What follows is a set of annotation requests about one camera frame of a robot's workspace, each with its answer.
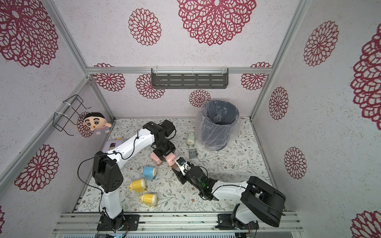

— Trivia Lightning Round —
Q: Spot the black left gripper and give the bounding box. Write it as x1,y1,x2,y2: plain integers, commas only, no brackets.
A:
153,138,176,161

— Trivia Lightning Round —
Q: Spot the pink pencil sharpener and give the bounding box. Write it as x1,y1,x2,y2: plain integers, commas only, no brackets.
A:
165,153,177,167
150,152,163,166

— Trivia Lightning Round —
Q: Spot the pink sharpener shavings tray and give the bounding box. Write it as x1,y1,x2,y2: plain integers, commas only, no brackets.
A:
171,164,181,173

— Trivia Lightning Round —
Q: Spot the clear sharpener shavings tray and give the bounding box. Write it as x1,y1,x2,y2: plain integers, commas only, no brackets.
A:
188,148,198,159

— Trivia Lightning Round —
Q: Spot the green pencil sharpener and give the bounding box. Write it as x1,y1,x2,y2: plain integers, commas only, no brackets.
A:
187,132,195,147

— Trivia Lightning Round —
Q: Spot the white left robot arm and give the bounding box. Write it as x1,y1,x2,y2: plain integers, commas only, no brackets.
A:
90,120,176,221

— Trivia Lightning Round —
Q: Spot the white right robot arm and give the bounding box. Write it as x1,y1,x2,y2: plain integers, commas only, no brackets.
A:
172,165,286,228

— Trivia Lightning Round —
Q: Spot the blue pencil sharpener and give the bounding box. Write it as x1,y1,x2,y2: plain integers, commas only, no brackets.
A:
142,166,157,180

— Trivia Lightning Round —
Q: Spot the yellow pencil sharpener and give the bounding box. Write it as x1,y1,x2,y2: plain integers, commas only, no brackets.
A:
129,178,147,193
140,193,158,206

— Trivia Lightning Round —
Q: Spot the purple tissue box holder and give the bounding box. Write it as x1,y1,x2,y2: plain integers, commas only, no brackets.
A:
102,138,126,153

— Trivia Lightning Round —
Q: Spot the clear plastic bin liner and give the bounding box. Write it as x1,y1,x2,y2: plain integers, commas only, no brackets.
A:
195,99,242,151

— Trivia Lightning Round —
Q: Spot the grey trash bin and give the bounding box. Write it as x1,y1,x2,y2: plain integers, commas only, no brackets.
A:
199,99,240,151

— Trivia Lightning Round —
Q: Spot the Shin-chan plush doll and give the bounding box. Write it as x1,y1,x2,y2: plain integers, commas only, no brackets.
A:
82,113,112,135

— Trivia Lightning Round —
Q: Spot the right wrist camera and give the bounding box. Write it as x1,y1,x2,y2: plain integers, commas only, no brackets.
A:
176,157,188,169

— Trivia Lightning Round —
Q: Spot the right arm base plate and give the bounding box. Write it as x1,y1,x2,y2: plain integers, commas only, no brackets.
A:
215,213,259,231

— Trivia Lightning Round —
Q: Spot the grey wall shelf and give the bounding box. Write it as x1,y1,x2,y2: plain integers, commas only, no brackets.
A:
151,68,229,89

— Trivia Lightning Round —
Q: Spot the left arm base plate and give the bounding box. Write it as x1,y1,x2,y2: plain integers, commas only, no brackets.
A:
97,213,140,233

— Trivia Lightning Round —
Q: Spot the black wire wall basket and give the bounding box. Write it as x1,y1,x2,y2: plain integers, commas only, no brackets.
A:
52,94,91,136

